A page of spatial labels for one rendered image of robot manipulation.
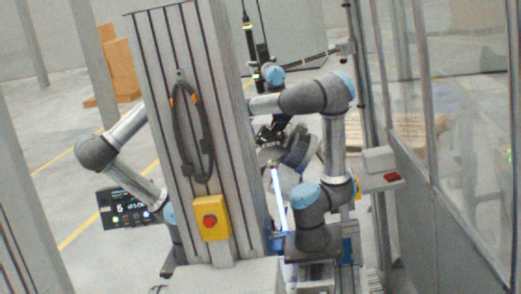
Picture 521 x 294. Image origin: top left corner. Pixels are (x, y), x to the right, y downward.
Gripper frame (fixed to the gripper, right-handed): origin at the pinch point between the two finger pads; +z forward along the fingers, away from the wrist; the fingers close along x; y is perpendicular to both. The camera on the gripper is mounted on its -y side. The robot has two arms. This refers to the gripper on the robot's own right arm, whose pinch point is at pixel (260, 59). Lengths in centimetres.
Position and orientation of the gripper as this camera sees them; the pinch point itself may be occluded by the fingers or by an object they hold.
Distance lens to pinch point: 243.2
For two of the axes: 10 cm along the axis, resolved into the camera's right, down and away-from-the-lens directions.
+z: -2.0, -3.0, 9.3
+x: 9.6, -2.4, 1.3
